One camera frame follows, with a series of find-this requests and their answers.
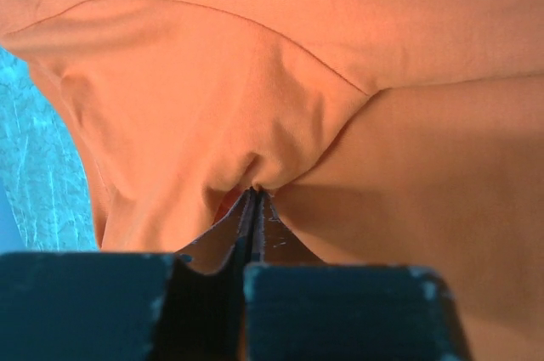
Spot orange t shirt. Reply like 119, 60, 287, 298
1, 0, 543, 360

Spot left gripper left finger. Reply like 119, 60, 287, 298
1, 190, 256, 360

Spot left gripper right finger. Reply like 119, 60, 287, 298
244, 195, 472, 360

